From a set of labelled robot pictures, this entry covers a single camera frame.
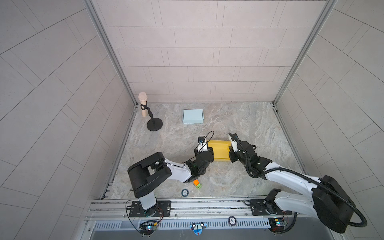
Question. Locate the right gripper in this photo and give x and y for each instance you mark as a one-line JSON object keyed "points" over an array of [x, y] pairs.
{"points": [[231, 154]]}

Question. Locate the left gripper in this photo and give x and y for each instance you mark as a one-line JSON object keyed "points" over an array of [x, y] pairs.
{"points": [[209, 153]]}

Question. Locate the yellow paper box stack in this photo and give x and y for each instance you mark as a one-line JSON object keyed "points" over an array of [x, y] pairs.
{"points": [[221, 150]]}

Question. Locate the light blue paper box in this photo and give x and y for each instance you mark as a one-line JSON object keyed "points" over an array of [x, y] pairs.
{"points": [[193, 116]]}

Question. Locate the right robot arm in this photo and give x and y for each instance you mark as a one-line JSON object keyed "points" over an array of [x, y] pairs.
{"points": [[321, 198]]}

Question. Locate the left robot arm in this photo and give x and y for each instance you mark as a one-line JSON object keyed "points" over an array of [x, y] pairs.
{"points": [[147, 174]]}

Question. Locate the orange green toy block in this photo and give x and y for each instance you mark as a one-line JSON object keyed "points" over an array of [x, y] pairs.
{"points": [[197, 184]]}

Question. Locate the round black white disc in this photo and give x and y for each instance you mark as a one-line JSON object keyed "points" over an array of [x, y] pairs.
{"points": [[232, 221]]}

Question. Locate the black microphone stand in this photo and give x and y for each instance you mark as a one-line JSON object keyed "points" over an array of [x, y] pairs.
{"points": [[154, 124]]}

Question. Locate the blue sticker marker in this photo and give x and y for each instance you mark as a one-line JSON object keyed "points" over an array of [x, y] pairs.
{"points": [[197, 228]]}

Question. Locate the right green circuit board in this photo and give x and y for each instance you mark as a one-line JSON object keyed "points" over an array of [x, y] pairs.
{"points": [[277, 225]]}

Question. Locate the green circuit board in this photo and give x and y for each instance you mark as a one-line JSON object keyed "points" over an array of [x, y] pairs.
{"points": [[149, 227], [277, 225]]}

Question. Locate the left green circuit board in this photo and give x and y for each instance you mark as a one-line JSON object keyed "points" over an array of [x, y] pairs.
{"points": [[149, 227]]}

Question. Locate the beige microphone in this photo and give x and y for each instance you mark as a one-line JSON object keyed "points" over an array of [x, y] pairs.
{"points": [[143, 103]]}

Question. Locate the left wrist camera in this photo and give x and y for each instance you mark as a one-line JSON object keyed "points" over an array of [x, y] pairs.
{"points": [[202, 144]]}

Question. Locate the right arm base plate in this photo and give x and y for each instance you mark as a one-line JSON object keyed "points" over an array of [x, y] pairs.
{"points": [[259, 208]]}

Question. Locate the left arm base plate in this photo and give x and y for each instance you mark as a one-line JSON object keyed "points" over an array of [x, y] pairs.
{"points": [[160, 209]]}

